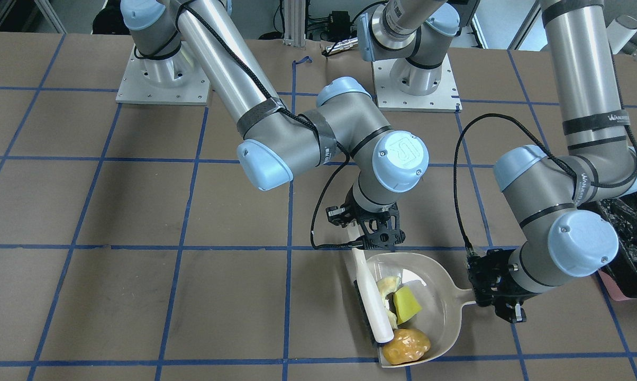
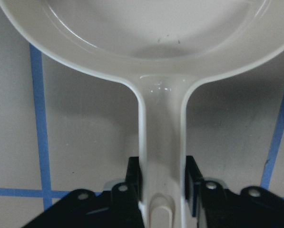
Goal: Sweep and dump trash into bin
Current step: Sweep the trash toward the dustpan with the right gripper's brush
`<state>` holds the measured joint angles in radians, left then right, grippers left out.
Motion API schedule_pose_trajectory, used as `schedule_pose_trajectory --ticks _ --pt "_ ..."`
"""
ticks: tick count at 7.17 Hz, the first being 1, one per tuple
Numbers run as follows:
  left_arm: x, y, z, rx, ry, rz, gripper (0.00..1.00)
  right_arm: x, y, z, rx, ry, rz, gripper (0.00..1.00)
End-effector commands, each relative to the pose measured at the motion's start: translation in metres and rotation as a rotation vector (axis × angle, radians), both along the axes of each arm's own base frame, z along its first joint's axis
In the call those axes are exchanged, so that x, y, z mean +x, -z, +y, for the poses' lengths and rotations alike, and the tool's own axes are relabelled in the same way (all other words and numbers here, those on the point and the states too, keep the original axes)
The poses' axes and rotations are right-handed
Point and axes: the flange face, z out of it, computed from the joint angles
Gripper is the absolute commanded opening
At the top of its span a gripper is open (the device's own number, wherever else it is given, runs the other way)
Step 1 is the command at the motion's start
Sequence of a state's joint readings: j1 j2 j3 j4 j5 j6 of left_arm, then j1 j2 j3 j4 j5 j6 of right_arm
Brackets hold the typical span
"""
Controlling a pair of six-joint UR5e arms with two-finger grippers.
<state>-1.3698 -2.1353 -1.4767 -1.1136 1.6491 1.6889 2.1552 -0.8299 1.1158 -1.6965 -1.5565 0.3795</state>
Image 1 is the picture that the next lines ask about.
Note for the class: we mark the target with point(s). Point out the white hand brush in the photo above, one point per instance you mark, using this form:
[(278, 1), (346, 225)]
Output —
[(372, 302)]

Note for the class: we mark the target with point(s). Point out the aluminium profile post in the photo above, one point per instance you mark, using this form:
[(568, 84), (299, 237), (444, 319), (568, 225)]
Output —
[(294, 23)]

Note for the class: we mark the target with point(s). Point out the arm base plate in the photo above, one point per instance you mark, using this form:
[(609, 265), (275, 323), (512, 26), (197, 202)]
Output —
[(178, 80), (402, 87)]

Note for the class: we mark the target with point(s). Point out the pale bagel piece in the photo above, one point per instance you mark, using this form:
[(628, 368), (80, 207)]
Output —
[(387, 286)]

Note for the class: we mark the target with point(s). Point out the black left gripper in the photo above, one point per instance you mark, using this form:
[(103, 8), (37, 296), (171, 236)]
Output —
[(489, 277)]

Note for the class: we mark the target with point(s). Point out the brown potato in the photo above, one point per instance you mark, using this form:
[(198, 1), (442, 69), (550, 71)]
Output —
[(408, 345)]

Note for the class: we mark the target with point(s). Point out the bin with black bag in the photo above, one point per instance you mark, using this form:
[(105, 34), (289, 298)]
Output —
[(620, 275)]

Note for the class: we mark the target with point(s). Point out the beige dustpan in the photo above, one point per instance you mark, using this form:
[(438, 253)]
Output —
[(441, 300)]

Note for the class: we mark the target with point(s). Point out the yellow sponge piece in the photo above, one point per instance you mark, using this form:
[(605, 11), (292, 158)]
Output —
[(406, 305)]

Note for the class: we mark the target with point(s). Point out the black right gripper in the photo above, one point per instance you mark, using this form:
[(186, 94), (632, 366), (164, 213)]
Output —
[(335, 214)]

